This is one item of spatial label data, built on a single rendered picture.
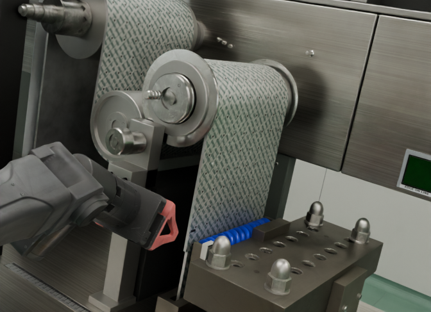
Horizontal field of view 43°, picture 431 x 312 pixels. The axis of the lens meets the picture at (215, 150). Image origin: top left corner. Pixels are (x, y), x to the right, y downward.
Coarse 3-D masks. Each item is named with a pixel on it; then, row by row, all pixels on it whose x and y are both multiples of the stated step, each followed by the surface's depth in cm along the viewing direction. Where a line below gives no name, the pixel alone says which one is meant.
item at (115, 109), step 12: (108, 96) 92; (120, 96) 91; (132, 96) 90; (96, 108) 94; (108, 108) 93; (120, 108) 92; (132, 108) 90; (96, 120) 95; (108, 120) 93; (120, 120) 91; (96, 132) 95; (96, 144) 95; (108, 156) 93; (120, 156) 92
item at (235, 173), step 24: (216, 144) 85; (240, 144) 90; (264, 144) 97; (216, 168) 87; (240, 168) 93; (264, 168) 100; (216, 192) 89; (240, 192) 95; (264, 192) 103; (192, 216) 85; (216, 216) 91; (240, 216) 97; (192, 240) 87
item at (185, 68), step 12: (180, 60) 83; (156, 72) 85; (168, 72) 84; (180, 72) 83; (192, 72) 81; (204, 84) 80; (204, 96) 81; (288, 96) 101; (204, 108) 81; (156, 120) 86; (192, 120) 82; (168, 132) 85; (180, 132) 84
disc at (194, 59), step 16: (160, 64) 85; (192, 64) 82; (144, 80) 87; (208, 80) 80; (208, 96) 81; (144, 112) 88; (208, 112) 81; (208, 128) 81; (176, 144) 85; (192, 144) 83
